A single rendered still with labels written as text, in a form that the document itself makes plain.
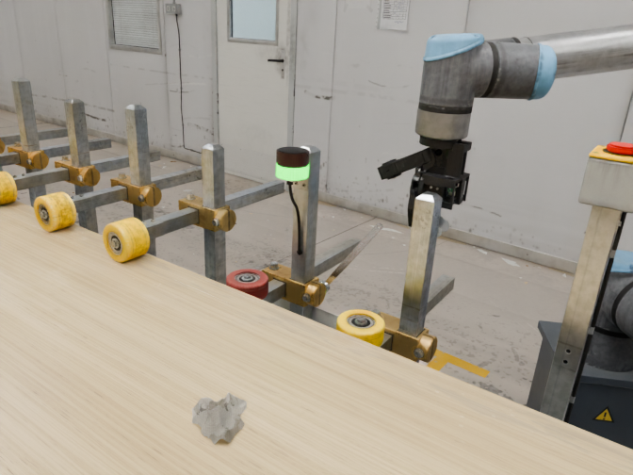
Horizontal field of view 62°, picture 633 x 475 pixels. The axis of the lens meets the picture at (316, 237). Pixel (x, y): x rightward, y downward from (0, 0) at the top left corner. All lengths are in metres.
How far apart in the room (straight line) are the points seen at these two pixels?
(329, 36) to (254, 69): 0.82
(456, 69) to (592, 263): 0.36
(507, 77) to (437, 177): 0.19
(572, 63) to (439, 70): 0.34
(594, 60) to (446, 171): 0.39
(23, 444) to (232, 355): 0.28
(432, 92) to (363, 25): 3.14
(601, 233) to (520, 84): 0.29
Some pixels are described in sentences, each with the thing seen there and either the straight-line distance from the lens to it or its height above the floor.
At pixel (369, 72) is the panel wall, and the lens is 4.00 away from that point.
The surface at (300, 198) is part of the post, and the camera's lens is 1.02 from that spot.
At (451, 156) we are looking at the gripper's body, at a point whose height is 1.16.
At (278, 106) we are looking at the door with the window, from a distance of 4.57.
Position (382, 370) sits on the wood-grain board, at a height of 0.90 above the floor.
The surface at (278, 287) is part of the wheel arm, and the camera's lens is 1.09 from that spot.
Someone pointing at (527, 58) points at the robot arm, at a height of 1.32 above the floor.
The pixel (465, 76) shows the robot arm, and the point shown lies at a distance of 0.92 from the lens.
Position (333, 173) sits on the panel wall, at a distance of 4.28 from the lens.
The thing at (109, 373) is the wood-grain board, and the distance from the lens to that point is 0.81.
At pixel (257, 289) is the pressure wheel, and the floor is 0.90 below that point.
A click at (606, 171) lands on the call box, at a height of 1.20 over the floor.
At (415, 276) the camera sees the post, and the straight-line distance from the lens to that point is 0.94.
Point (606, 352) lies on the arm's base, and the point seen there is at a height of 0.65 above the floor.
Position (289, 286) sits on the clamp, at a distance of 1.10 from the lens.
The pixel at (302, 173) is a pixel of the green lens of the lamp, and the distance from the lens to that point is 0.96.
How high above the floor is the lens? 1.36
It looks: 22 degrees down
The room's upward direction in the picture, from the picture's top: 3 degrees clockwise
